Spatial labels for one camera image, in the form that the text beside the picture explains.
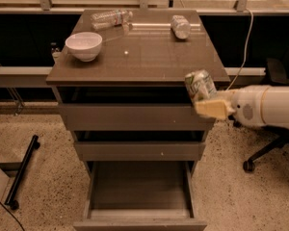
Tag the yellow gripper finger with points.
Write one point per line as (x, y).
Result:
(225, 94)
(216, 108)

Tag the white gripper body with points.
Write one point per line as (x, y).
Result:
(247, 105)

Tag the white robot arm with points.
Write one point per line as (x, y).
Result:
(275, 106)

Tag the grey drawer cabinet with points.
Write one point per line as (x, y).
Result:
(143, 63)

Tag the open bottom drawer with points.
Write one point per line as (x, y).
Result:
(140, 196)

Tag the middle drawer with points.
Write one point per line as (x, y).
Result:
(139, 151)

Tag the top drawer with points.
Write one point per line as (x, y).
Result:
(89, 117)

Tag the crushed clear plastic bottle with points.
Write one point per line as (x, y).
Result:
(180, 26)

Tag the clear plastic water bottle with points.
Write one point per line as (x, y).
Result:
(110, 19)

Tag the white bowl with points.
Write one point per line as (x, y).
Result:
(84, 46)

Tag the small bottle behind cabinet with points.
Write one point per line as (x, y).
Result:
(55, 51)

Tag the black bar with wheels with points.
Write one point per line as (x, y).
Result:
(10, 200)

